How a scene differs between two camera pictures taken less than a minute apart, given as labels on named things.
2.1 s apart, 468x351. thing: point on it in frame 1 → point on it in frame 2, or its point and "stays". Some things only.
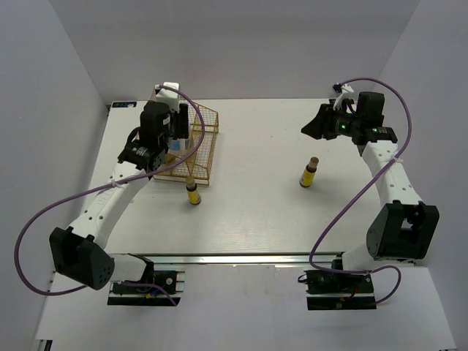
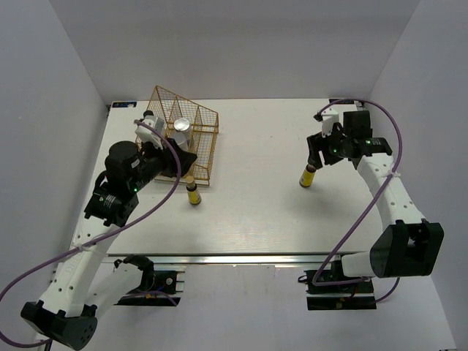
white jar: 179,144 stays
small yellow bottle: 308,177 stays
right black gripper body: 338,122 → 332,147
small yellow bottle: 194,196 stays
